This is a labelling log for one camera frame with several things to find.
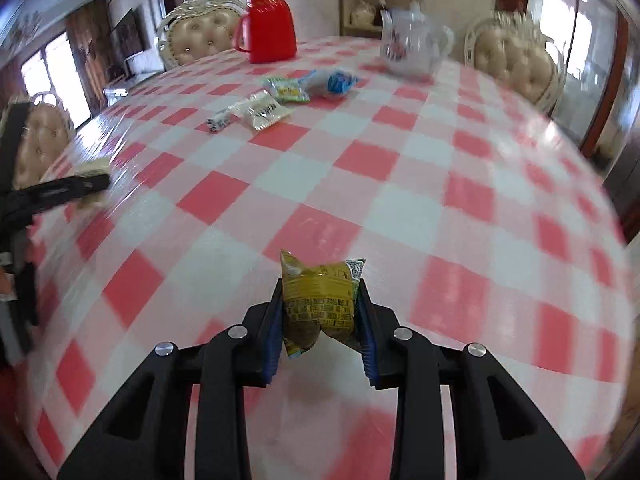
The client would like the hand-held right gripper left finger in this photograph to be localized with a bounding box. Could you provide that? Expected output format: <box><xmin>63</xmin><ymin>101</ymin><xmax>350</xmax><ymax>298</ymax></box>
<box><xmin>57</xmin><ymin>280</ymin><xmax>286</xmax><ymax>480</ymax></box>

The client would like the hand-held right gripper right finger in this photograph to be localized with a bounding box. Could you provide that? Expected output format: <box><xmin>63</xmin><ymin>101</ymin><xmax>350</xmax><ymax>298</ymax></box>
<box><xmin>355</xmin><ymin>280</ymin><xmax>586</xmax><ymax>480</ymax></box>

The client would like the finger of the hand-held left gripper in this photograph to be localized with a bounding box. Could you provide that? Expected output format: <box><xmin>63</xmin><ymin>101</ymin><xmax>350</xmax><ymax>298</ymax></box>
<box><xmin>0</xmin><ymin>173</ymin><xmax>112</xmax><ymax>234</ymax></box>

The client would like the tufted beige chair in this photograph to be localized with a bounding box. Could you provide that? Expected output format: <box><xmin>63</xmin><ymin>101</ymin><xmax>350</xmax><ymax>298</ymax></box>
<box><xmin>156</xmin><ymin>0</ymin><xmax>249</xmax><ymax>70</ymax></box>
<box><xmin>463</xmin><ymin>10</ymin><xmax>567</xmax><ymax>114</ymax></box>
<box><xmin>10</xmin><ymin>92</ymin><xmax>77</xmax><ymax>192</ymax></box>

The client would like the bright window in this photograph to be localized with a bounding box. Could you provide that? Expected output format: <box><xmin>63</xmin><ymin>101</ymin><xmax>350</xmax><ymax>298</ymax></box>
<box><xmin>20</xmin><ymin>30</ymin><xmax>92</xmax><ymax>122</ymax></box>

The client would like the glass side table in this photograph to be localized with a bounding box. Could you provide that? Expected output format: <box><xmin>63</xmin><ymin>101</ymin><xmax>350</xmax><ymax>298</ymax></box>
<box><xmin>102</xmin><ymin>84</ymin><xmax>132</xmax><ymax>107</ymax></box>

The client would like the dark-ended small snack packet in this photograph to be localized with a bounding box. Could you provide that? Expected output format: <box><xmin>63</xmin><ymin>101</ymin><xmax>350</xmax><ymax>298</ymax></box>
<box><xmin>206</xmin><ymin>102</ymin><xmax>252</xmax><ymax>134</ymax></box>

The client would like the clear snack packet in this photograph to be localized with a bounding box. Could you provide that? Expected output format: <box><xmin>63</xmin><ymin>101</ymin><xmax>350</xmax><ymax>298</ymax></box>
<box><xmin>242</xmin><ymin>90</ymin><xmax>294</xmax><ymax>132</ymax></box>

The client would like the green yellow snack packet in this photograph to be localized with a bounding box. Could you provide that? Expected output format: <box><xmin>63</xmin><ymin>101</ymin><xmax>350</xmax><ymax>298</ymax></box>
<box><xmin>263</xmin><ymin>75</ymin><xmax>311</xmax><ymax>105</ymax></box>

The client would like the red thermos jug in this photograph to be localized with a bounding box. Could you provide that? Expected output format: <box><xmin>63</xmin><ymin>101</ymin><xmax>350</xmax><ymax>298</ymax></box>
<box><xmin>233</xmin><ymin>0</ymin><xmax>299</xmax><ymax>65</ymax></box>

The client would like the blue snack packet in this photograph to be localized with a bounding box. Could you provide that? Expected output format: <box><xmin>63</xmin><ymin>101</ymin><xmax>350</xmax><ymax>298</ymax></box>
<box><xmin>302</xmin><ymin>69</ymin><xmax>362</xmax><ymax>100</ymax></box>

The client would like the white teapot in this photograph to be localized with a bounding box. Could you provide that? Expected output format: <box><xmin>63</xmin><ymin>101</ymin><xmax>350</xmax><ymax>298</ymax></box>
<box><xmin>379</xmin><ymin>1</ymin><xmax>456</xmax><ymax>79</ymax></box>

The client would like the pale figurine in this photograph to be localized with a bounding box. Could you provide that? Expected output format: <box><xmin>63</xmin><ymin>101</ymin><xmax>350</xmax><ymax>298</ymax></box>
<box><xmin>350</xmin><ymin>0</ymin><xmax>377</xmax><ymax>29</ymax></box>

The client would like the wall television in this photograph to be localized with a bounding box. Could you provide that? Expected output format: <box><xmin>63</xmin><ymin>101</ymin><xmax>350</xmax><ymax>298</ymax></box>
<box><xmin>112</xmin><ymin>7</ymin><xmax>147</xmax><ymax>55</ymax></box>

